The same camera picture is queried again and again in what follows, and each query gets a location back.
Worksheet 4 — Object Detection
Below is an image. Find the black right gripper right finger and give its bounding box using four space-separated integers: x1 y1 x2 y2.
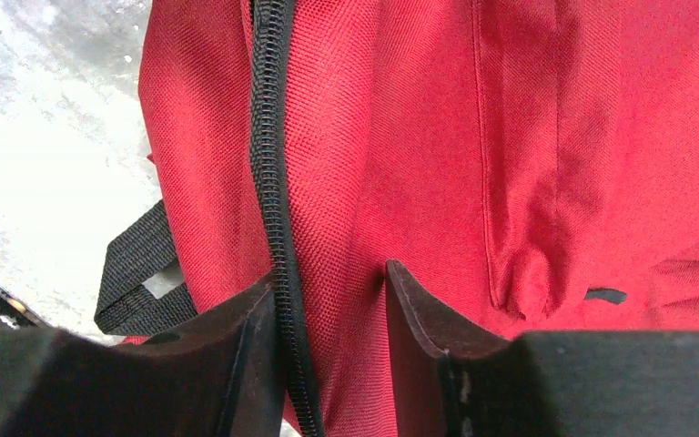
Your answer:
386 260 699 436

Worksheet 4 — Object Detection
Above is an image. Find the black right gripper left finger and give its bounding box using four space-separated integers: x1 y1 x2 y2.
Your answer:
0 279 285 436

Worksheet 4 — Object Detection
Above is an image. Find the red backpack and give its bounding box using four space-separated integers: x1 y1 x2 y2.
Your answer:
95 1 699 436

